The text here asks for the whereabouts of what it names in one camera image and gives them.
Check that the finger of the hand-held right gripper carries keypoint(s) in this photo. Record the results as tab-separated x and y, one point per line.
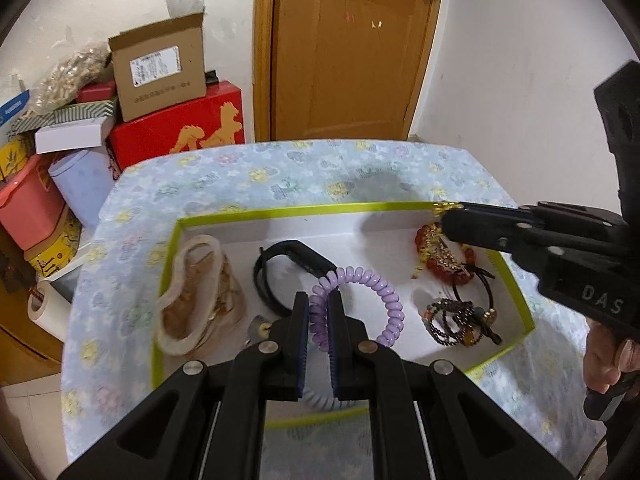
490	232
575	217

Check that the yellow round tin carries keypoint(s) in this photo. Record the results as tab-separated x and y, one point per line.
55	252

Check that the clear plastic bag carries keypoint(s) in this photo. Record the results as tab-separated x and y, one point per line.
200	310

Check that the white tape roll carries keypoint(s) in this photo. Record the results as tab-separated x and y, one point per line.
50	315

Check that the person's right hand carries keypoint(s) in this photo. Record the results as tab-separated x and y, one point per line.
600	360

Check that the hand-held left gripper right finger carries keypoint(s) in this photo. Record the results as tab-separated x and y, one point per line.
335	340

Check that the black wristband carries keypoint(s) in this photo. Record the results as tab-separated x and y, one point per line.
300	250

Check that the flat white box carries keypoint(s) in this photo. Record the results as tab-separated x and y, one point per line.
70	135

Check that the rhinestone hair clip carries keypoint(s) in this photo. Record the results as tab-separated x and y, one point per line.
442	257

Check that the large red gift box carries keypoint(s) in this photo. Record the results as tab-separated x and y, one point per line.
165	135

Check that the gold hair clip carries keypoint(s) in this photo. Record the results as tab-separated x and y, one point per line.
445	206

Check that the bag of beige pieces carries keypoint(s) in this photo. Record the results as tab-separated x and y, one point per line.
70	75

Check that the brown cardboard box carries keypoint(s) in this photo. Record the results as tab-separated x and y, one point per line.
160	95

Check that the blue and white box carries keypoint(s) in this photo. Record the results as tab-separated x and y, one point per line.
12	110

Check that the floral blue tablecloth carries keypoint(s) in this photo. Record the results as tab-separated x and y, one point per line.
300	175

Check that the small grey gold ornament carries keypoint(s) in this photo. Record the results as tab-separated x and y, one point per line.
260	330

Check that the light blue roll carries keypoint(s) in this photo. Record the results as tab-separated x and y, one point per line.
80	185

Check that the wooden door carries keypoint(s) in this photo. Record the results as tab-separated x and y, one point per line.
350	60

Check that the green striped box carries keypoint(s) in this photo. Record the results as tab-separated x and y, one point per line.
85	110

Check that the small dark red box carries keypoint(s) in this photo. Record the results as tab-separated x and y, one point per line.
97	91

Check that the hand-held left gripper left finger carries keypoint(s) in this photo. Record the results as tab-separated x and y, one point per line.
300	340

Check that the small black object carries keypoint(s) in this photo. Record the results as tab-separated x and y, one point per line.
211	78

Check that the yellow tin with black fence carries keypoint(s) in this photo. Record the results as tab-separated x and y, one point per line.
15	157

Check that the white box with green rim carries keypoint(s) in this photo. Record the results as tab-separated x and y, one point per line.
350	240

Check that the pink plastic bin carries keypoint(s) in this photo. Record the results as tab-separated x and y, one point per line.
30	205

